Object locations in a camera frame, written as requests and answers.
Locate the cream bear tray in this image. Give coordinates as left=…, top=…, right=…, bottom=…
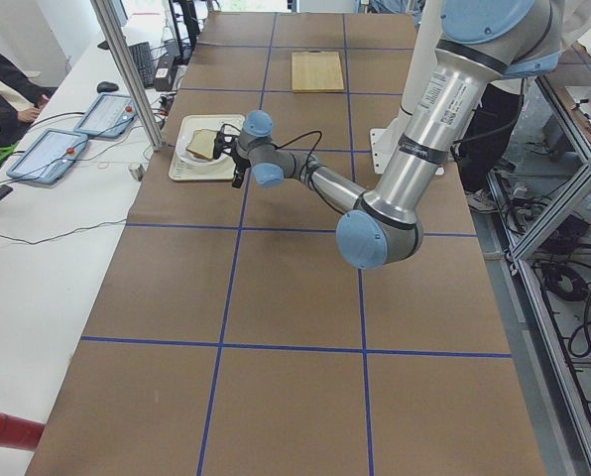
left=169, top=114, right=245, bottom=181

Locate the near teach pendant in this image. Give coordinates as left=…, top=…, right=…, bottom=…
left=6, top=129, right=89, bottom=185

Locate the small black device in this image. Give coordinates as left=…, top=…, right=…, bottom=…
left=0, top=184, right=13, bottom=201

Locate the small metal cylinder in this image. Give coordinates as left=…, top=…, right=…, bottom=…
left=128, top=163, right=145, bottom=181

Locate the far teach pendant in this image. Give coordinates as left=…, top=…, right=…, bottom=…
left=73, top=92, right=137, bottom=139

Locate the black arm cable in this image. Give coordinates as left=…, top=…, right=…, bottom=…
left=273, top=130, right=324, bottom=189

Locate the white round plate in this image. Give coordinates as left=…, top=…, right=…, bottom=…
left=175, top=129, right=226, bottom=166

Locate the bread slice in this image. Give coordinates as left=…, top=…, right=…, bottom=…
left=185, top=129, right=216, bottom=161

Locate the teach pendant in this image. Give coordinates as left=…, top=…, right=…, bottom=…
left=73, top=92, right=137, bottom=139
left=6, top=129, right=89, bottom=185

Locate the black computer mouse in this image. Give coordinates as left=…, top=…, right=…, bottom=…
left=96, top=81, right=119, bottom=93

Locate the red fire extinguisher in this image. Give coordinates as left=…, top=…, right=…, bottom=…
left=0, top=413, right=45, bottom=451

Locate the aluminium frame post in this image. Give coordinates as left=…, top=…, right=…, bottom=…
left=90, top=0, right=165, bottom=152

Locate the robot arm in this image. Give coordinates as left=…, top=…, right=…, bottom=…
left=232, top=0, right=564, bottom=269

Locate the seated person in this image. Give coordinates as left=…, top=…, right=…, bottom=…
left=0, top=54, right=56, bottom=148

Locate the black keyboard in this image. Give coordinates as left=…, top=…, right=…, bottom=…
left=128, top=42, right=156, bottom=88

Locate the bamboo cutting board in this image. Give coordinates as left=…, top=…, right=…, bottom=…
left=292, top=51, right=345, bottom=93

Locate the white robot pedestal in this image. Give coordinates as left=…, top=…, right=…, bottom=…
left=369, top=0, right=443, bottom=175

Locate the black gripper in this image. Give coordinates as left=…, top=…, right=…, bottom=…
left=231, top=147, right=251, bottom=188

